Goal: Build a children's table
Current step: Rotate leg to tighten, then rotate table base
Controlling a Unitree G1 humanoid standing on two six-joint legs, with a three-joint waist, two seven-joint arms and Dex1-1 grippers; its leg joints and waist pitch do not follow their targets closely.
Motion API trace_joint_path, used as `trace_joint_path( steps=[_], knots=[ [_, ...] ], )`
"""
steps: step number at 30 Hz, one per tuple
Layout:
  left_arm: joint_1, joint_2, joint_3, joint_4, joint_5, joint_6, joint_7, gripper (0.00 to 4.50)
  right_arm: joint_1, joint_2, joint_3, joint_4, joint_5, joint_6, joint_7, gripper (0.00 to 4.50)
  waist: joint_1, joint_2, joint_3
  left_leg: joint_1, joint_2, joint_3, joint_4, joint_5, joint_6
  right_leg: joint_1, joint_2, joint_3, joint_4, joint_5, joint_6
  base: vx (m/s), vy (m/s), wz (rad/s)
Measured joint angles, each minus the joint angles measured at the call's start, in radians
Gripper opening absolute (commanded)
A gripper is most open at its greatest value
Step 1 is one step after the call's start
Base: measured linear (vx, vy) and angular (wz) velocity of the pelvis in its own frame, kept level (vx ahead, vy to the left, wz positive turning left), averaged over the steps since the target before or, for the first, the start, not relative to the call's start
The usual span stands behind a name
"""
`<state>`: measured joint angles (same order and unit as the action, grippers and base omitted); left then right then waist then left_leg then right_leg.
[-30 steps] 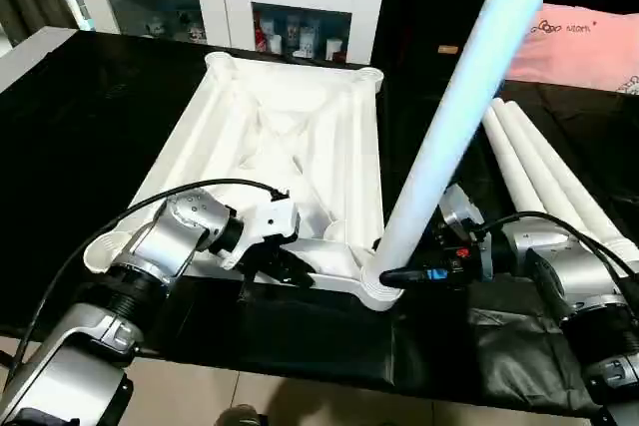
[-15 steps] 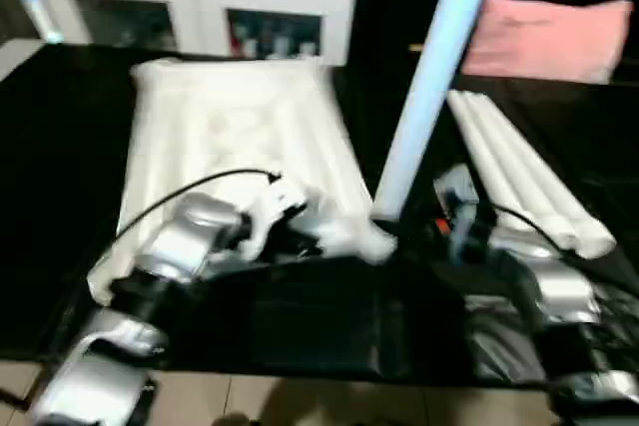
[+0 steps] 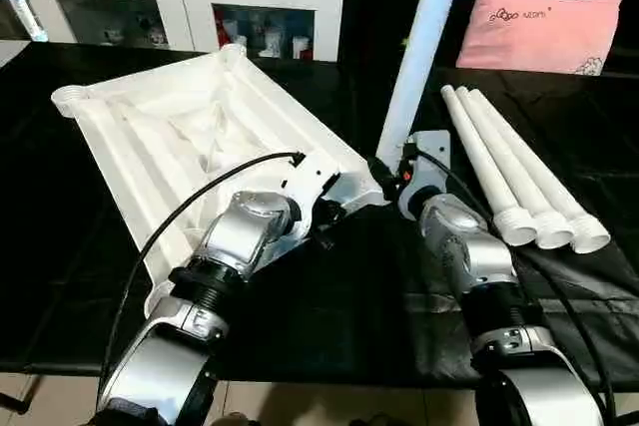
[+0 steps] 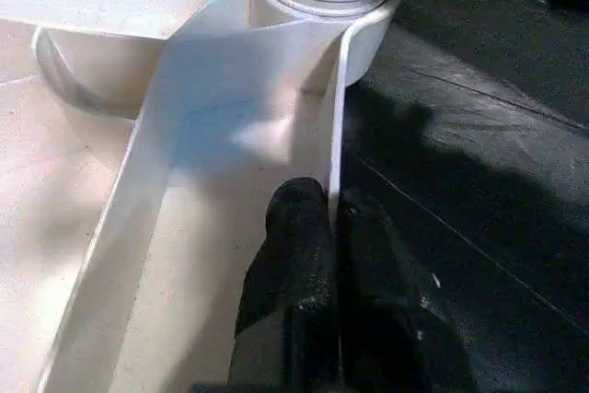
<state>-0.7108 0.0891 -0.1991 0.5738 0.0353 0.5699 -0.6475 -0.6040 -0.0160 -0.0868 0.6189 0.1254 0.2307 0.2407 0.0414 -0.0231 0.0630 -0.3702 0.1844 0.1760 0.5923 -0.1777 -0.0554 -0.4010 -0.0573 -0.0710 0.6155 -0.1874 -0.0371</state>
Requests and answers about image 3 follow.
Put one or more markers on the black work mat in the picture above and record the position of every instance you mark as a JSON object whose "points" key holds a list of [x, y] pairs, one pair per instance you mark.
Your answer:
{"points": [[324, 306]]}

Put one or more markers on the dark left robot foot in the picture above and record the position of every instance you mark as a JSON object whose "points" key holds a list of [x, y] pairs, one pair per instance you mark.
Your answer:
{"points": [[237, 420]]}

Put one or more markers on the white plastic table top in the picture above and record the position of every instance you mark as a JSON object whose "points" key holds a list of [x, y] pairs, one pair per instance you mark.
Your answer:
{"points": [[175, 112]]}

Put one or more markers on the red and white carton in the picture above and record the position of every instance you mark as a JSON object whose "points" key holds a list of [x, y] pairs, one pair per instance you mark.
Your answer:
{"points": [[221, 34]]}

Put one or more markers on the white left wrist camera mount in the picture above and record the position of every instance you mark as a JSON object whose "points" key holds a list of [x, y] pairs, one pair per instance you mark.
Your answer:
{"points": [[312, 186]]}

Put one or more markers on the pink pillow with print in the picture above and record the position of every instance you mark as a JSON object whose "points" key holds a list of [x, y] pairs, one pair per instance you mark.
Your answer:
{"points": [[539, 32]]}

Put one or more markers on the white plastic table leg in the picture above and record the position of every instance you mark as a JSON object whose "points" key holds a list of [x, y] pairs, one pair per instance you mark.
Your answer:
{"points": [[544, 171], [474, 156], [424, 47], [509, 161]]}

